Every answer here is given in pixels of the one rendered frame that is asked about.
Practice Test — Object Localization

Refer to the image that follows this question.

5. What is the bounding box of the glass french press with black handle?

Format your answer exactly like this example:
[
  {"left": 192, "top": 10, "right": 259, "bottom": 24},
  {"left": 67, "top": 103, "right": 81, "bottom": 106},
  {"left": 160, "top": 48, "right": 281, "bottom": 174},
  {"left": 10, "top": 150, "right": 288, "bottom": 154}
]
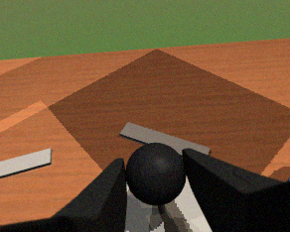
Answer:
[{"left": 125, "top": 143, "right": 213, "bottom": 232}]

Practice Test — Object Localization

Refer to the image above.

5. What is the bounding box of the white flat bar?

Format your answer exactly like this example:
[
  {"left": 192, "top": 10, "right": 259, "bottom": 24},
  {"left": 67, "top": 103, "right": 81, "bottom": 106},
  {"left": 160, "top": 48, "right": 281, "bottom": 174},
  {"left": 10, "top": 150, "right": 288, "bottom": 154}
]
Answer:
[
  {"left": 0, "top": 148, "right": 52, "bottom": 178},
  {"left": 119, "top": 122, "right": 210, "bottom": 157}
]

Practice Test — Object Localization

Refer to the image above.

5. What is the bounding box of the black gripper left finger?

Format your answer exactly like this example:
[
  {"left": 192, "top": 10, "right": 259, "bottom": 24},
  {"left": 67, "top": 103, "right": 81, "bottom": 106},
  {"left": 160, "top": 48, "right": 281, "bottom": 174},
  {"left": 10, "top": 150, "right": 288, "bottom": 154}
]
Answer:
[{"left": 0, "top": 158, "right": 127, "bottom": 232}]

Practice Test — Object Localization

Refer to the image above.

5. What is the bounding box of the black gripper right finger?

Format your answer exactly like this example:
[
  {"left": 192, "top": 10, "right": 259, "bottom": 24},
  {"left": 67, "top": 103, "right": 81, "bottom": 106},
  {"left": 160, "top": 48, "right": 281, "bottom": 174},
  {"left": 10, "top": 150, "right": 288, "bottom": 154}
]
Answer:
[{"left": 182, "top": 148, "right": 290, "bottom": 232}]

